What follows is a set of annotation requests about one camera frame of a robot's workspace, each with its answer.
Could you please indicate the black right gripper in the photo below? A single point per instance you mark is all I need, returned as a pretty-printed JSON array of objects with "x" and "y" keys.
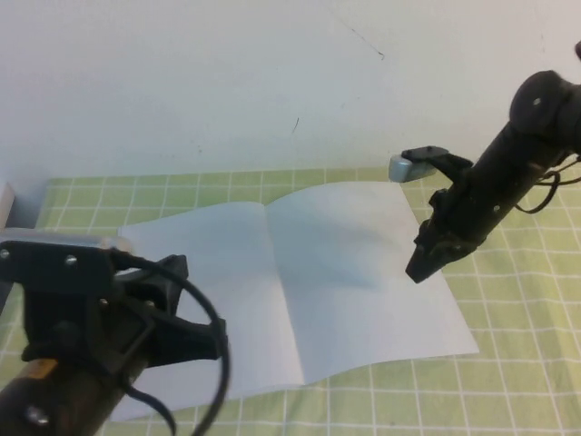
[{"x": 454, "y": 222}]

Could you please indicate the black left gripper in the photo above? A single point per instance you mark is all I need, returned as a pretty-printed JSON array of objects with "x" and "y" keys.
[{"x": 91, "y": 327}]

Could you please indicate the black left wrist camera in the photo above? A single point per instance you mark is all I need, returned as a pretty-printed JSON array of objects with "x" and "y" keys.
[{"x": 54, "y": 268}]

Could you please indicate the white box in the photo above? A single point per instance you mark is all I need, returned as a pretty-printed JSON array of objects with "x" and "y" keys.
[{"x": 6, "y": 204}]

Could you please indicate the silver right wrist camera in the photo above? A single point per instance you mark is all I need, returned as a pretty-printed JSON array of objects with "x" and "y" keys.
[{"x": 408, "y": 168}]

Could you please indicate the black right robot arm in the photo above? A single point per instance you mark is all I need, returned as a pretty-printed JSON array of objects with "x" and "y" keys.
[{"x": 522, "y": 145}]

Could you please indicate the green checkered tablecloth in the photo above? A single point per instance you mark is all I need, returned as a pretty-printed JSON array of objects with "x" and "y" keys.
[{"x": 522, "y": 340}]

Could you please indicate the white product booklet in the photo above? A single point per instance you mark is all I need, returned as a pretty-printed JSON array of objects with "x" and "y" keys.
[{"x": 340, "y": 295}]

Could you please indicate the grey left Piper robot arm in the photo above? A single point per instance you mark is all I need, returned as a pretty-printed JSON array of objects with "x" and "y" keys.
[{"x": 54, "y": 404}]

